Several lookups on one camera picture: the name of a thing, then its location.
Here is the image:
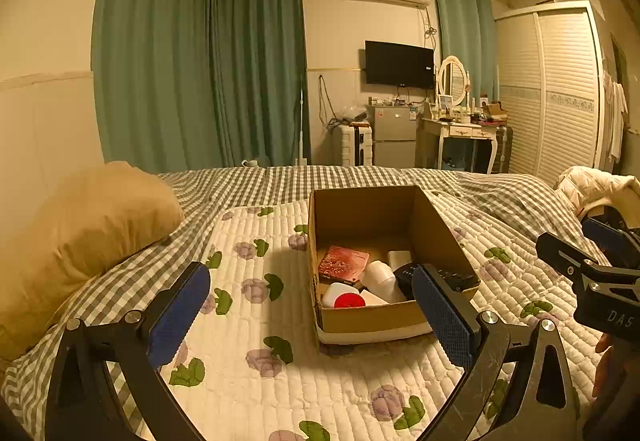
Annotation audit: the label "dark suitcase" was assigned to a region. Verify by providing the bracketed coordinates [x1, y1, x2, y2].
[492, 125, 514, 174]

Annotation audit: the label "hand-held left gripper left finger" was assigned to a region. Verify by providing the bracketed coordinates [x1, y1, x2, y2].
[45, 262, 212, 441]

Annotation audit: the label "hanging white towels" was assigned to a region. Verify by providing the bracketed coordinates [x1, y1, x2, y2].
[602, 71, 629, 162]

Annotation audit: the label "black remote control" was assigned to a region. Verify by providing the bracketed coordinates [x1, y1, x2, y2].
[393, 263, 478, 296]

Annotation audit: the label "wide green curtain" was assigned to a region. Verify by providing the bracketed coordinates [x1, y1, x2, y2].
[92, 0, 308, 174]

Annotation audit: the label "tan pillow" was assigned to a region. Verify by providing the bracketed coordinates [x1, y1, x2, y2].
[0, 161, 186, 364]

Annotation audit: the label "white louvred wardrobe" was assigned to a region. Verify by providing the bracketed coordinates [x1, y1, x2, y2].
[495, 1, 608, 186]

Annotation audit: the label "person's right hand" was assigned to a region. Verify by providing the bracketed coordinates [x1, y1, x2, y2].
[592, 335, 620, 399]

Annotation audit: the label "red patterned booklet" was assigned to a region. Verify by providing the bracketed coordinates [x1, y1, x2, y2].
[318, 246, 371, 283]

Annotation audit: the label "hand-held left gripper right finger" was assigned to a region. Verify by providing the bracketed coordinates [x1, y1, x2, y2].
[412, 264, 583, 441]

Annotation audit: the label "floral quilted mat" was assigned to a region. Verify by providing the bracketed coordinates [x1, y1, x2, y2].
[100, 200, 616, 441]

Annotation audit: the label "small silver fridge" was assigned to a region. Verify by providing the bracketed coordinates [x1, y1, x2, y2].
[372, 105, 418, 168]

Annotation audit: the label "red capped white bottle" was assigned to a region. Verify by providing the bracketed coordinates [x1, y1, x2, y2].
[322, 283, 366, 310]

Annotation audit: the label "white plastic bottle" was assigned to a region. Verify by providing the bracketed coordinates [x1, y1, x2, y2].
[362, 261, 407, 304]

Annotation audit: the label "white ribbed suitcase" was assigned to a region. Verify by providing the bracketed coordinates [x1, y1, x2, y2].
[334, 123, 373, 166]

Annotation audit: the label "white padded jacket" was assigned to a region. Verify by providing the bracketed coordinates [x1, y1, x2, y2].
[552, 166, 640, 222]

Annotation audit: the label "narrow green curtain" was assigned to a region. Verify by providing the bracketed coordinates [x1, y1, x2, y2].
[431, 0, 501, 104]

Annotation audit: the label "clear plastic bag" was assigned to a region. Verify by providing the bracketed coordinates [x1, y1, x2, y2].
[340, 103, 368, 124]

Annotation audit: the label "small white box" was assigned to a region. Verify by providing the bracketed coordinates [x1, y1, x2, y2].
[387, 250, 414, 272]

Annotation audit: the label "oval white mirror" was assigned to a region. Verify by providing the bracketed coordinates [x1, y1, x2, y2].
[436, 55, 472, 102]

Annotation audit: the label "hanging wall cables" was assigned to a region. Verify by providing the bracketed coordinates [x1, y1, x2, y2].
[319, 75, 342, 129]

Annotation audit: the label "white dressing table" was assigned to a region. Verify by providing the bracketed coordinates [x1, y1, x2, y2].
[420, 113, 501, 174]

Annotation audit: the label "white pole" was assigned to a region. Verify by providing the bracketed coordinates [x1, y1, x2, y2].
[298, 88, 307, 166]

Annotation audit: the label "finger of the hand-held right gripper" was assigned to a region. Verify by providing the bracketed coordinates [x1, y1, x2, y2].
[581, 217, 640, 271]
[536, 232, 640, 296]

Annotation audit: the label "brown cardboard box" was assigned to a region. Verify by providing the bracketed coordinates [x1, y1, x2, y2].
[307, 185, 481, 348]

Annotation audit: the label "black wall television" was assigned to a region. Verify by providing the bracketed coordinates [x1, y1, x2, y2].
[364, 40, 436, 90]

